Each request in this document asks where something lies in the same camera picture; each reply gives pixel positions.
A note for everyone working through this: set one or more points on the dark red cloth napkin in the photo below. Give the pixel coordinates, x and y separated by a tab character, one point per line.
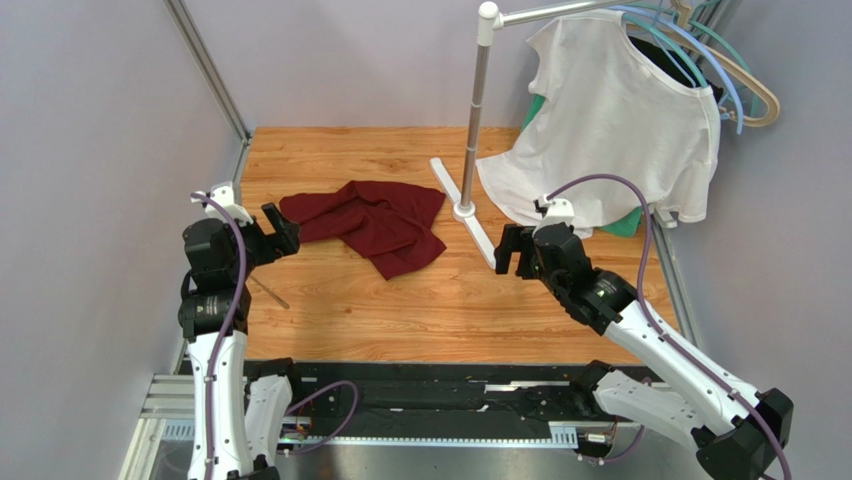
388	223

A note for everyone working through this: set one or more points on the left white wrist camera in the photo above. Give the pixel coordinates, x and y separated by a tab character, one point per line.
226	195

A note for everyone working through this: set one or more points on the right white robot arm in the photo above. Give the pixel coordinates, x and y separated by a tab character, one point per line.
734	430

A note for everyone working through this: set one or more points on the metal utensil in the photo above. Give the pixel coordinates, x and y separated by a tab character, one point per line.
274	296

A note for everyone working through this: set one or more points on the white t-shirt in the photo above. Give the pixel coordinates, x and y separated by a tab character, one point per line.
614	130

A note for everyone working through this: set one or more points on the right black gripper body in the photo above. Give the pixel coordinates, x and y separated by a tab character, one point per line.
523	249

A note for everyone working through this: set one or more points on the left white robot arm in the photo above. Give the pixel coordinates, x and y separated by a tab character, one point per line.
238	415

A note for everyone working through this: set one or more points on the blue plastic hanger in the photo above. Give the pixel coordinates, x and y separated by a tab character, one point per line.
715	66

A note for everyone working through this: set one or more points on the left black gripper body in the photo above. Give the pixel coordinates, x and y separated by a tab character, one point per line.
259	247

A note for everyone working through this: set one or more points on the white clothes rack stand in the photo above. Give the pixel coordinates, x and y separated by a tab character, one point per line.
491	19

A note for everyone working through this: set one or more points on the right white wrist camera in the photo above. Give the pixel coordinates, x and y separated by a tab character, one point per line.
554	211

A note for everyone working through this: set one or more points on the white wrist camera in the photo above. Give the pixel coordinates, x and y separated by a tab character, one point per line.
226	195
554	211

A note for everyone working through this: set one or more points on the teal plastic hanger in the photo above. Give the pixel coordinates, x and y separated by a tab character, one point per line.
672	46

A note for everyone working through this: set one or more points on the black garment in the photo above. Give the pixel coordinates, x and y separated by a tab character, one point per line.
666	60

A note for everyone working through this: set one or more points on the aluminium frame rail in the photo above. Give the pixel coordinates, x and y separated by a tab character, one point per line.
197	47

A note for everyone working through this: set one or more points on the green garment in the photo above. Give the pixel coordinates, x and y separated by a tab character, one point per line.
625	227

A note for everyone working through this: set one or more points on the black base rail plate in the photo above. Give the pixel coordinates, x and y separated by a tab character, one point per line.
434	400

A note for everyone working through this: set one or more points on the wooden hanger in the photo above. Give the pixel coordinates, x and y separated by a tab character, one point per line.
746	101

